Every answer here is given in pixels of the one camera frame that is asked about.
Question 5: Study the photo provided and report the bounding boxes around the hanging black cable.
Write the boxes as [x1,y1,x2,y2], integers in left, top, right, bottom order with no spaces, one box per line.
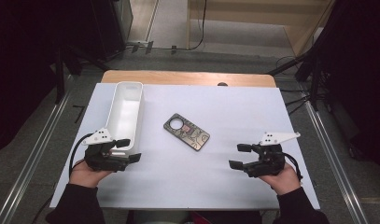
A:
[190,0,208,50]

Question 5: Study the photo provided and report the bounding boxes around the hand-held gripper black cable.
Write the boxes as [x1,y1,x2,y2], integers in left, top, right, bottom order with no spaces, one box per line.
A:
[68,133,94,175]
[282,152,303,182]

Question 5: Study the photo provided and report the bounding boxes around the white plastic bin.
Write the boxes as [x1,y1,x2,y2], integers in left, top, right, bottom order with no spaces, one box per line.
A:
[105,80,146,157]

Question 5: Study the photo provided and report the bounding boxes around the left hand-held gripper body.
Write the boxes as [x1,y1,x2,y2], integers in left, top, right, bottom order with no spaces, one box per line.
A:
[81,128,131,173]

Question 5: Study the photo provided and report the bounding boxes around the right hand-held gripper black cable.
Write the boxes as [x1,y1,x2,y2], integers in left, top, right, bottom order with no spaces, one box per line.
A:
[282,152,303,182]

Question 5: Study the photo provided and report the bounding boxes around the left hand-held gripper black cable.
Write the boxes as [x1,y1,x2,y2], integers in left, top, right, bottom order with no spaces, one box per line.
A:
[68,133,94,175]

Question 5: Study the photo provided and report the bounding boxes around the black floor cables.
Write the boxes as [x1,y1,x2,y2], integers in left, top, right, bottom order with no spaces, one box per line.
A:
[275,55,329,116]

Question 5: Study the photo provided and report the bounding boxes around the light wooden shelf unit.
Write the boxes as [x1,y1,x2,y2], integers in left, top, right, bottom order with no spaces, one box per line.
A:
[186,0,335,57]

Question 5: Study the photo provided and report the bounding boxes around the person's left hand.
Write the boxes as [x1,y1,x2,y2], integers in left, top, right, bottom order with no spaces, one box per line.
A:
[69,159,114,189]

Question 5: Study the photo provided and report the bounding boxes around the red cloth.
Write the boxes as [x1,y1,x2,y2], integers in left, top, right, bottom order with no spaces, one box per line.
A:
[189,211,219,224]

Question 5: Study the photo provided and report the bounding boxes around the black cabinet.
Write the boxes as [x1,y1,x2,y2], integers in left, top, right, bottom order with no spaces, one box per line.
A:
[91,0,134,62]

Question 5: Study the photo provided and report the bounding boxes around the black curtain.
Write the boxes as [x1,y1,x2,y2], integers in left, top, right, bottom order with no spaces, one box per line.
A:
[0,0,97,157]
[317,0,380,171]

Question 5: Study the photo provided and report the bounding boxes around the dark patterned phone case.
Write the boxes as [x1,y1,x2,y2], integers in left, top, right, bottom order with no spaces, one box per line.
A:
[162,112,211,152]

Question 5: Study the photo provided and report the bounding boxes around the aluminium floor rail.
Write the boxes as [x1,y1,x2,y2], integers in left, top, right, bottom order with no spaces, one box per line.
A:
[0,90,72,224]
[303,99,371,224]

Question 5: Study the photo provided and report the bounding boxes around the person's right hand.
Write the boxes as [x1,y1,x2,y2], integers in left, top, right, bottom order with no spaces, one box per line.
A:
[258,161,303,196]

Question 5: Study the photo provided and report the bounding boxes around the white table mat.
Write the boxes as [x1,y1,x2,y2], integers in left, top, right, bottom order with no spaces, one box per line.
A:
[49,82,321,210]

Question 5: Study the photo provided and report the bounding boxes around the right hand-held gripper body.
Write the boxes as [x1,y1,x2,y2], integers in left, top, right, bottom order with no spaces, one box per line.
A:
[244,132,302,179]

